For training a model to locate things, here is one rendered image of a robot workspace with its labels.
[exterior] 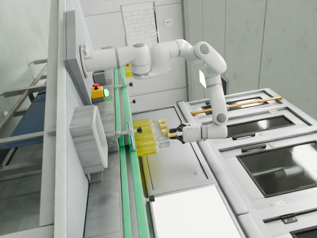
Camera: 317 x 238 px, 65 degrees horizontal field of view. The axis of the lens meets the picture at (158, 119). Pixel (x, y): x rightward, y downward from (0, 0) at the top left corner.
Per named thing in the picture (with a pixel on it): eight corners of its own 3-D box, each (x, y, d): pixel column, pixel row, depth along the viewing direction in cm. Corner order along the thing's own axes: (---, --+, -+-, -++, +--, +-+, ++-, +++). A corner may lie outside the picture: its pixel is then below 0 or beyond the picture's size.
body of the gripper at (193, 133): (203, 136, 140) (183, 137, 141) (202, 120, 135) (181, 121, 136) (204, 144, 133) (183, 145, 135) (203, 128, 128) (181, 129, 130)
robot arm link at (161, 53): (171, 38, 128) (171, 67, 137) (126, 46, 120) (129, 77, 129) (179, 42, 120) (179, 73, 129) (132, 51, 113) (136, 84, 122)
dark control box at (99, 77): (95, 86, 174) (106, 84, 174) (92, 75, 170) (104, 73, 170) (95, 81, 181) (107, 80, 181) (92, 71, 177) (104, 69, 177)
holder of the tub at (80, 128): (88, 184, 103) (106, 180, 104) (69, 128, 90) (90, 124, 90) (91, 158, 118) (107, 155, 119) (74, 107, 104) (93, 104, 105)
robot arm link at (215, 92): (205, 87, 137) (212, 125, 138) (206, 85, 124) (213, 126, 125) (221, 84, 136) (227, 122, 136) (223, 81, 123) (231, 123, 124)
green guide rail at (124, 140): (119, 147, 125) (135, 144, 125) (119, 145, 124) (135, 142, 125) (114, 55, 275) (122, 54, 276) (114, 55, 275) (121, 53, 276)
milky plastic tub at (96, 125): (86, 174, 100) (107, 170, 101) (70, 128, 89) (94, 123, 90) (89, 149, 115) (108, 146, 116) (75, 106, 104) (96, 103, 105)
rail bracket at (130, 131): (120, 154, 121) (145, 149, 122) (112, 125, 113) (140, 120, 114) (120, 150, 124) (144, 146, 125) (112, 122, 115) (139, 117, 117)
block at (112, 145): (104, 154, 120) (119, 151, 120) (100, 138, 115) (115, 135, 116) (104, 149, 123) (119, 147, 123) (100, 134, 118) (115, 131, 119)
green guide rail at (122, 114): (116, 135, 121) (132, 131, 122) (116, 133, 120) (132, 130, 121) (113, 49, 272) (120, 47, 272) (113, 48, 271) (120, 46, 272)
